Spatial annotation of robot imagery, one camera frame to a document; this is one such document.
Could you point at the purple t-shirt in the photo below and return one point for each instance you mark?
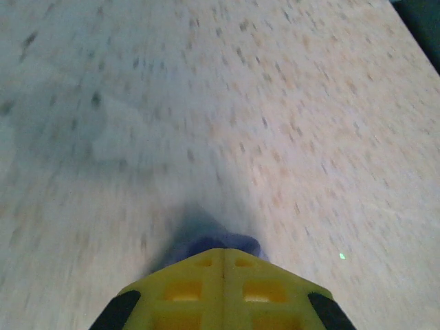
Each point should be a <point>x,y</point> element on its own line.
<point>233,242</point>

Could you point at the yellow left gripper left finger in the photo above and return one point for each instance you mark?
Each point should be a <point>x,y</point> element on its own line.
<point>178,299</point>

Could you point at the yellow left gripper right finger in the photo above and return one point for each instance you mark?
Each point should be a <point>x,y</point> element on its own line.
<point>268,299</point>

